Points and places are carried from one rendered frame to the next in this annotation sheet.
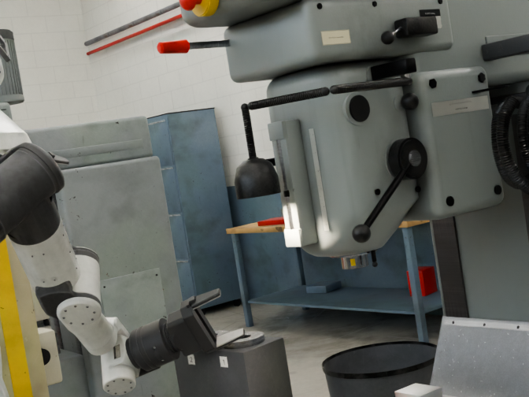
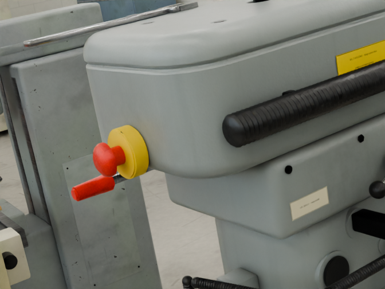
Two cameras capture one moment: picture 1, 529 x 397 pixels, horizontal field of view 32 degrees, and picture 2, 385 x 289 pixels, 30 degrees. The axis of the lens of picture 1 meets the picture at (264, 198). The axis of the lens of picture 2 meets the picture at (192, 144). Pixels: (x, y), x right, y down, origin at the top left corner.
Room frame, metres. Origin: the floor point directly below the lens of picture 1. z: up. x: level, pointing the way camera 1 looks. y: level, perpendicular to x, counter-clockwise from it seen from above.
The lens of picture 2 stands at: (0.66, -0.08, 1.98)
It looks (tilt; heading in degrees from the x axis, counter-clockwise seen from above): 16 degrees down; 4
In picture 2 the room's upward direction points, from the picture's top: 10 degrees counter-clockwise
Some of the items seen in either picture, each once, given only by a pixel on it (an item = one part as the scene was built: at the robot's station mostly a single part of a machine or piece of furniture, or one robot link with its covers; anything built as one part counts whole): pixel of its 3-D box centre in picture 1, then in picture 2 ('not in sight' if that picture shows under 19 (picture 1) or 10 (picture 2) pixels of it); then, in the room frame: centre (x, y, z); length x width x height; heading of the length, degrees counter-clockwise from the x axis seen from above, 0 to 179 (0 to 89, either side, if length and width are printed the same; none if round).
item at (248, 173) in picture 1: (256, 176); not in sight; (1.47, 0.01, 1.47); 0.07 x 0.07 x 0.06
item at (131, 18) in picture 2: not in sight; (113, 23); (1.59, 0.05, 1.89); 0.24 x 0.04 x 0.01; 127
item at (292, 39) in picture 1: (339, 38); (307, 147); (1.61, -0.17, 1.68); 0.34 x 0.24 x 0.10; 127
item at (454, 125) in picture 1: (416, 146); not in sight; (1.70, -0.30, 1.47); 0.24 x 0.19 x 0.26; 37
